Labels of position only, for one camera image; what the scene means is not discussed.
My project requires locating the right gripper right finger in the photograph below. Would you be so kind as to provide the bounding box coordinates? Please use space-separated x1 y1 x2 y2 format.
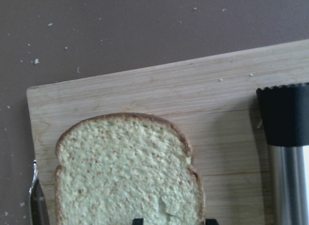
205 218 219 225

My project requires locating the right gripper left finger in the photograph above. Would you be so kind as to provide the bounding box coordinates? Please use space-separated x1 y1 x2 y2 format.
132 218 144 225

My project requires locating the bread slice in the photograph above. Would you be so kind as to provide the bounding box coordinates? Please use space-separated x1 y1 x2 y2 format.
55 113 205 225

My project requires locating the wooden cutting board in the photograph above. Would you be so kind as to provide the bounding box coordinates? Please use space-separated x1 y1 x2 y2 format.
27 40 309 225

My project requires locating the steel cylinder black tip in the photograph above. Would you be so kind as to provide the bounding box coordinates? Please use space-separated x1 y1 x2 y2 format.
256 83 309 225

